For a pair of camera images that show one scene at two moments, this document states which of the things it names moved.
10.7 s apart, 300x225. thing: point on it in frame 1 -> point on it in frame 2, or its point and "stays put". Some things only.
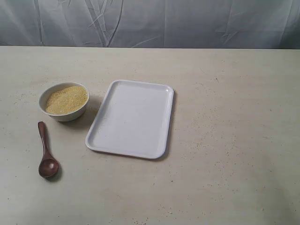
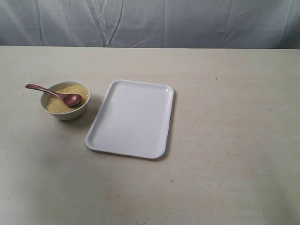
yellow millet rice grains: (66, 100) stays put
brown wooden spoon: (48, 166) -> (69, 99)
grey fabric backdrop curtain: (267, 24) stays put
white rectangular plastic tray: (133, 118) stays put
